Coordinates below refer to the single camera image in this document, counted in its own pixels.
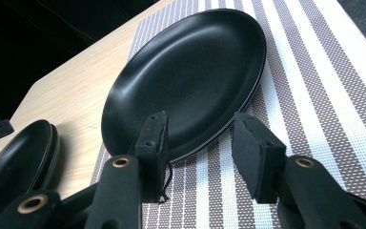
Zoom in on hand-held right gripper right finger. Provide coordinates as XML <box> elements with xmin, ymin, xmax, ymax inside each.
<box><xmin>231</xmin><ymin>112</ymin><xmax>366</xmax><ymax>229</ymax></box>

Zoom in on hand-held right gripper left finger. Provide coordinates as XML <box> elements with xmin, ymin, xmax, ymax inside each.
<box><xmin>85</xmin><ymin>111</ymin><xmax>170</xmax><ymax>229</ymax></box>

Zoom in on striped woven placemat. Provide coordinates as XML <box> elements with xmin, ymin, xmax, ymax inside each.
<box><xmin>90</xmin><ymin>0</ymin><xmax>366</xmax><ymax>229</ymax></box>

